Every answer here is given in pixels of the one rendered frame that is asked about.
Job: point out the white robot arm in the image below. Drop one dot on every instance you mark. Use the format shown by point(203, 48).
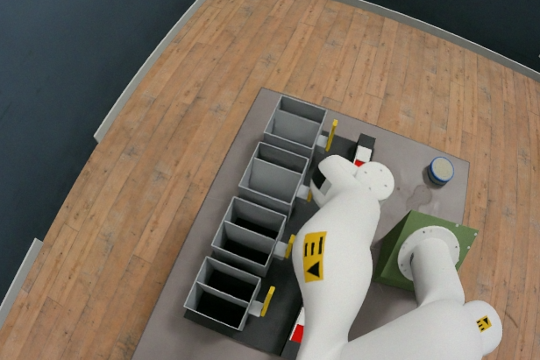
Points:
point(333, 266)

